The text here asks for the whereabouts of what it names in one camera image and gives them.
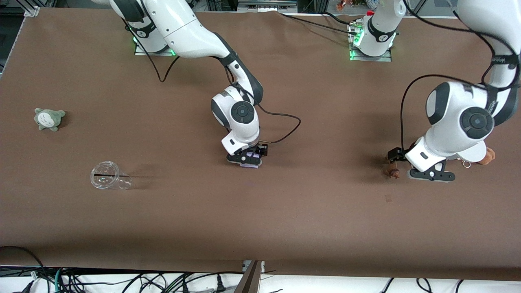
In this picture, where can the tan toy dog figurine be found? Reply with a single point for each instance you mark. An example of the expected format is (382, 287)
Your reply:
(392, 173)

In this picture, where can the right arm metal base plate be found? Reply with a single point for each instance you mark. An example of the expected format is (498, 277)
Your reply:
(138, 53)

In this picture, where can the aluminium table frame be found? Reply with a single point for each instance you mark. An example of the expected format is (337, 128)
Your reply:
(10, 44)

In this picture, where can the brown plush bear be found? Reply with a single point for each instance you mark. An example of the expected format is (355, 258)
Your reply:
(488, 156)

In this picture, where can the grey metal box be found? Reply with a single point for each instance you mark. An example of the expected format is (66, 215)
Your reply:
(266, 5)

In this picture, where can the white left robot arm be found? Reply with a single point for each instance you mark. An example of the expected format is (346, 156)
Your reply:
(456, 106)

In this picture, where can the black drinking straw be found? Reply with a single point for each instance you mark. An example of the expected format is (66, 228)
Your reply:
(103, 176)

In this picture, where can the wooden post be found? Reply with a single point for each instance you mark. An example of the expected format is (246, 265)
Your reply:
(249, 280)

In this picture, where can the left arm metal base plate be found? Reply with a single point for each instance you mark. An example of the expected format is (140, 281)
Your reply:
(368, 59)

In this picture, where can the grey green Totoro plush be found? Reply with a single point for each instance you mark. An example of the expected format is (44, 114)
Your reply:
(49, 119)

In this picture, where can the brown table cover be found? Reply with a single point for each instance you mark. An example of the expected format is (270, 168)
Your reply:
(285, 211)

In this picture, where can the orange toy figure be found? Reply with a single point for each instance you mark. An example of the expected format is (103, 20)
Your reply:
(342, 5)

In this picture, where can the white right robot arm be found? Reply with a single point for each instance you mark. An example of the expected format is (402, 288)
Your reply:
(183, 32)

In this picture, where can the clear plastic lidded cup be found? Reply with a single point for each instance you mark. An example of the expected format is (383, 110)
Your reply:
(101, 169)

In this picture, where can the purple smartphone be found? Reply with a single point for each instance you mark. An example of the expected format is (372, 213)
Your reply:
(250, 165)

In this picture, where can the black power plug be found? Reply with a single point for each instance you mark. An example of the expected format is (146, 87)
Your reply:
(221, 287)

